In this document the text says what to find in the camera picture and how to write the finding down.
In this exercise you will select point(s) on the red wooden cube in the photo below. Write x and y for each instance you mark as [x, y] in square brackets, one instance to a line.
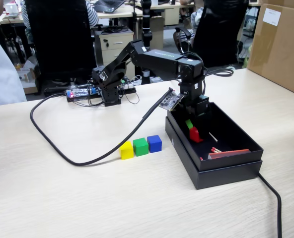
[194, 135]

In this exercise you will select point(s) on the yellow wooden cube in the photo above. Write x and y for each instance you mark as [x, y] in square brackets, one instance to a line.
[126, 151]

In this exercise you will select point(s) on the blue wooden cube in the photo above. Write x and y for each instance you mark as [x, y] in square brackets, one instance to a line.
[154, 144]

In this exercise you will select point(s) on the dark open laptop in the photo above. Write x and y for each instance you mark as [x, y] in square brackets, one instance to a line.
[109, 5]

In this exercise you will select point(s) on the beige drawer cabinet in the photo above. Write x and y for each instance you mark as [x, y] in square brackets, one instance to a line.
[114, 47]

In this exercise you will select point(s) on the person in striped shirt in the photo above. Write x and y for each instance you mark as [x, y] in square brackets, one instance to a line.
[92, 15]

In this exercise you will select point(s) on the red matchbox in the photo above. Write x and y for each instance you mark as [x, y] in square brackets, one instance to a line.
[231, 153]

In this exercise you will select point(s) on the plain wooden matchstick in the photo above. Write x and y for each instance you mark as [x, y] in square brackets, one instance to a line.
[213, 137]

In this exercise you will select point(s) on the black office chair with armrest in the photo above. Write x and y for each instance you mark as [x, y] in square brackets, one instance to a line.
[221, 32]

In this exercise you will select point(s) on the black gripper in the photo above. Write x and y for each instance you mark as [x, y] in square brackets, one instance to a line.
[198, 105]

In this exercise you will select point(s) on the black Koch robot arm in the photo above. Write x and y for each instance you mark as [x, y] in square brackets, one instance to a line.
[157, 60]

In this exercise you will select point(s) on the person in white shirt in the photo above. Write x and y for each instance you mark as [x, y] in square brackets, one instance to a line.
[3, 74]

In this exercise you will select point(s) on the small white wooden box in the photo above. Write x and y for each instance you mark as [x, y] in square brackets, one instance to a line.
[25, 77]

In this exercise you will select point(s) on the white shipping label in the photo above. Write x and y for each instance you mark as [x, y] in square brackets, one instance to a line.
[272, 16]

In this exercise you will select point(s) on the large brown cardboard box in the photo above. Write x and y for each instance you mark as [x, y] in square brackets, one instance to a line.
[281, 54]

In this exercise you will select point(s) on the black cylindrical stand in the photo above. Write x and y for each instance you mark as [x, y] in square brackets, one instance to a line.
[146, 15]

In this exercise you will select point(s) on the seated person patterned shirt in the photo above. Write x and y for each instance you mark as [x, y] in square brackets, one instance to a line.
[196, 19]

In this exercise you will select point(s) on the beige office desk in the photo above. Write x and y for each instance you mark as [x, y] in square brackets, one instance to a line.
[13, 21]
[169, 15]

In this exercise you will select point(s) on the controller circuit board red LED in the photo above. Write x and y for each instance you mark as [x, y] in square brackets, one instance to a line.
[75, 93]

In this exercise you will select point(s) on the white plug connectors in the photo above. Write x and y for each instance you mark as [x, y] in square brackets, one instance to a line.
[129, 85]

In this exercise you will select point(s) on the green wooden cube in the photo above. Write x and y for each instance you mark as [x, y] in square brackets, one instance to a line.
[140, 147]

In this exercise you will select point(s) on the black controller base plate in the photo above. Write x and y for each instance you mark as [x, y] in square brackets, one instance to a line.
[82, 99]

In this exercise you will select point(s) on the bare camera circuit board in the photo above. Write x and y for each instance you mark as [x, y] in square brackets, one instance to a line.
[170, 101]

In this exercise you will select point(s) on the black mesh office chair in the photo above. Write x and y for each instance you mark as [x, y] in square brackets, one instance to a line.
[60, 37]

